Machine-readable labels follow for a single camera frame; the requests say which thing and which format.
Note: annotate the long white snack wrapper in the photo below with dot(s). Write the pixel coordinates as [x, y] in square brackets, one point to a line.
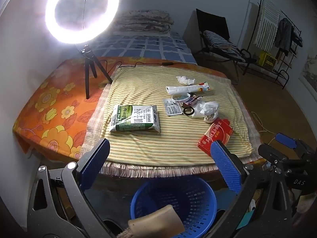
[183, 89]

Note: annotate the folded floral quilt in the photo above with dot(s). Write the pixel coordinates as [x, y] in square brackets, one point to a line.
[146, 21]

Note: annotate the white blue tape roll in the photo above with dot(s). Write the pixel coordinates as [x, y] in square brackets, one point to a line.
[175, 99]

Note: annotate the striped cloth on chair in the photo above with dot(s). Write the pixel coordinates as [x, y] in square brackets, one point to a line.
[220, 43]

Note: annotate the crumpled white tissue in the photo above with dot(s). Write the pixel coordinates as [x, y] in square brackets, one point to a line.
[185, 80]

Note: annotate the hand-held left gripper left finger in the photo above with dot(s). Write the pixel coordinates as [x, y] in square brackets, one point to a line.
[95, 164]

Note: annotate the yellow striped cloth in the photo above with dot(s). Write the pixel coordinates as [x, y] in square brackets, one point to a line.
[173, 138]

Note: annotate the yellow crate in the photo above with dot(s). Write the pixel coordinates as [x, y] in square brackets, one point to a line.
[266, 60]

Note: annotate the blue checkered bedsheet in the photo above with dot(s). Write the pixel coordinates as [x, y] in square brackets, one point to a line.
[148, 47]

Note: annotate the large flat board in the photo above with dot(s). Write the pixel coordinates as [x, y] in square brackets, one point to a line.
[192, 33]

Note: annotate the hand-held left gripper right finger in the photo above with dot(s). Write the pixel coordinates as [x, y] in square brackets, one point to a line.
[226, 164]

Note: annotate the grey sachet packet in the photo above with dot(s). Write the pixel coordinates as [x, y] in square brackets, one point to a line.
[172, 107]

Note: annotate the brown chocolate bar wrapper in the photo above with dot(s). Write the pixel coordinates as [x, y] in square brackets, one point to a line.
[193, 101]

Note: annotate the plaid fringed blanket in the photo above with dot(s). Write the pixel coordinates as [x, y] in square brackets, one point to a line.
[95, 121]

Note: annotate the black tripod stand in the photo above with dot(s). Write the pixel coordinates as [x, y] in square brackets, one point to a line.
[88, 74]

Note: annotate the orange floral bedsheet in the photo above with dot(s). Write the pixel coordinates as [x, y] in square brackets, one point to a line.
[57, 104]

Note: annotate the red paper packet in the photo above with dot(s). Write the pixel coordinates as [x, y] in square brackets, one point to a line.
[216, 131]

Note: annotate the green white milk bag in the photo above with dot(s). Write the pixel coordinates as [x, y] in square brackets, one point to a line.
[136, 119]

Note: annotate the dark jacket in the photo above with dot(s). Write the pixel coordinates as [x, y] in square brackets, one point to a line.
[283, 36]

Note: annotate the wall poster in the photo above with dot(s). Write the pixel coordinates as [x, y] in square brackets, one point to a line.
[309, 72]

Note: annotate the white striped towel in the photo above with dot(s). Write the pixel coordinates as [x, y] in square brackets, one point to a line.
[267, 24]

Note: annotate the black folding chair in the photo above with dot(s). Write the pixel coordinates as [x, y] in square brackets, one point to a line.
[213, 19]

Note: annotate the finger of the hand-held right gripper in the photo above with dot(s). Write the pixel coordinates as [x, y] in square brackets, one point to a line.
[268, 152]
[286, 140]

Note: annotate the clear plastic bag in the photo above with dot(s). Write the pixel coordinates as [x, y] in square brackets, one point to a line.
[206, 109]

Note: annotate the black clothes rack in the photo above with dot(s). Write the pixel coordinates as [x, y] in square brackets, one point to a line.
[284, 74]

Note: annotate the blue plastic basket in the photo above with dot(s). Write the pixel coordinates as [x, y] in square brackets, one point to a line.
[193, 198]

